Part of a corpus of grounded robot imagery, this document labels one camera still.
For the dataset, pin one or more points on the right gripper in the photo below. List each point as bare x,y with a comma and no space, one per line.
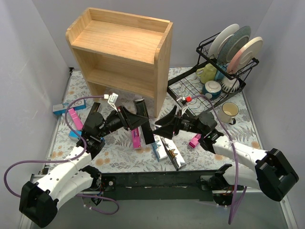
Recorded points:
176,123

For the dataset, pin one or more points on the blue mug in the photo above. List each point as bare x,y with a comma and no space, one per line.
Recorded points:
219,76

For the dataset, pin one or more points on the pink and cream plate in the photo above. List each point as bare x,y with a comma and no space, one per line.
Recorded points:
245,55

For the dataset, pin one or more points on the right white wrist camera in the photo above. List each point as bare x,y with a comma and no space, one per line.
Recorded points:
183,103

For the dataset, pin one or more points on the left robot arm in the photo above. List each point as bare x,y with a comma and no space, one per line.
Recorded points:
71,162

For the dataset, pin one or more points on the black striped white bowl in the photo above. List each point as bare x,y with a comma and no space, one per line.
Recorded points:
229,86

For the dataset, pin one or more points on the wooden two-tier shelf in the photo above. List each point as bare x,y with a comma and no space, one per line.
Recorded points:
122,51

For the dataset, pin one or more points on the grey speckled plate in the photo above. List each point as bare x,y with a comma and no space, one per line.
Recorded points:
234,44

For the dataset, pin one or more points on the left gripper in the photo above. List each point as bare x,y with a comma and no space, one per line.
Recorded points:
123,118

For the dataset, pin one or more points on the pink toothpaste box right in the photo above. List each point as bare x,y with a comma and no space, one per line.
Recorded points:
194,141

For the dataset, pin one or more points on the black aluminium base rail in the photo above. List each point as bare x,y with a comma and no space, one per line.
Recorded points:
155,185

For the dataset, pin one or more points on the teal spotted bowl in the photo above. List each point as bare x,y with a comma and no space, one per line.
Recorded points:
212,90

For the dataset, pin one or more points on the pink toothpaste box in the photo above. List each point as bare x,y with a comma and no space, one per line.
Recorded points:
194,141
136,139
76,120

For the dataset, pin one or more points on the pink toothpaste box centre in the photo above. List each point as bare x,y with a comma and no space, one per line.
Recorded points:
136,139

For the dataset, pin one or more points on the green mug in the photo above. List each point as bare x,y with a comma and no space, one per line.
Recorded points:
206,73

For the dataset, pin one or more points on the white plate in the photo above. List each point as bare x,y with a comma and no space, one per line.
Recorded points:
221,39

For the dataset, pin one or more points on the cream enamel mug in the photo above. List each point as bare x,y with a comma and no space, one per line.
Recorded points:
228,112

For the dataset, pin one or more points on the black wire dish rack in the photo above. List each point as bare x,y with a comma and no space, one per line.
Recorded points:
188,84

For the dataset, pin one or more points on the pink toothpaste box left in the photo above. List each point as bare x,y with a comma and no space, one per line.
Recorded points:
76,120

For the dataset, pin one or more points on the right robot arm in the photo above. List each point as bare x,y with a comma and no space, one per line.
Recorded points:
238,155

